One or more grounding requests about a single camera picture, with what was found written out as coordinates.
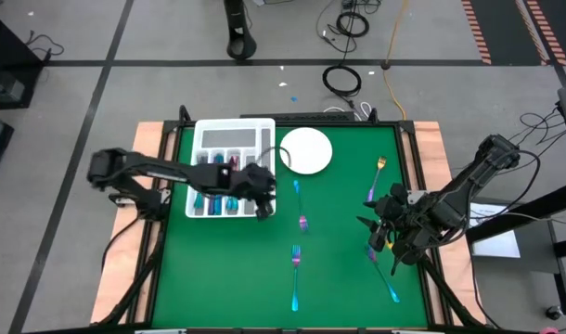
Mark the pink object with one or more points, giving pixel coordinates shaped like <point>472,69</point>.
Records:
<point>549,330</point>

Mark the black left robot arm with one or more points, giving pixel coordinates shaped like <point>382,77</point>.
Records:
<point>171,171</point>

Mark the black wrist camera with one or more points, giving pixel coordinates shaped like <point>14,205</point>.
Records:
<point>264,212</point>
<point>399,190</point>

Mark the black cabinet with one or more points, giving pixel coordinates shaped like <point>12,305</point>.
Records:
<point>9,55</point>

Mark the black round caster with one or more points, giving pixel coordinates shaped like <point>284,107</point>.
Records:
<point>553,312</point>

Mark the grey metal mounting plate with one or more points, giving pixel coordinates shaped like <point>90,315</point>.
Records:
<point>415,196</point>
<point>120,202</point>

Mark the wooden table board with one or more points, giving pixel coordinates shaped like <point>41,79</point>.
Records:
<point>148,132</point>

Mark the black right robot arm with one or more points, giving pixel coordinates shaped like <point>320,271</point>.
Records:
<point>468,181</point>

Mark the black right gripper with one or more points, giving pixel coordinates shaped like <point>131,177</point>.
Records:
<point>403,227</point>

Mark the black power strip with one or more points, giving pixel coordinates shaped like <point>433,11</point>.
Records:
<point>297,116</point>

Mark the white panel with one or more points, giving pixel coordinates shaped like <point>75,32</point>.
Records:
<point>496,243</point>

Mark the black floor stand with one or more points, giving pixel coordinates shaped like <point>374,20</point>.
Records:
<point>234,14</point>

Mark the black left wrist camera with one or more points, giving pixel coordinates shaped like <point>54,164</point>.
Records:
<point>264,212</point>

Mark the white round plate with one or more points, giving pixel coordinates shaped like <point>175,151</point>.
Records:
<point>306,150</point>

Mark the black metal stand frame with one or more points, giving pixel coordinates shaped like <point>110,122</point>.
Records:
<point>519,213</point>

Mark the white plastic cutlery tray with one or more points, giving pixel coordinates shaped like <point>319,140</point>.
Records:
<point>227,137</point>

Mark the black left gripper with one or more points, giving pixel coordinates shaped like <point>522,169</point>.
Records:
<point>255,183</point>

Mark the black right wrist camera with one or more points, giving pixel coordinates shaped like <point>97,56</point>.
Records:
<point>399,190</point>

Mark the iridescent fork with gold head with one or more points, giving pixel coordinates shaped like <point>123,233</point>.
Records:
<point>381,162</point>

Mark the green table mat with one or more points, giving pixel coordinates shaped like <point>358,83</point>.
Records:
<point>246,273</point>

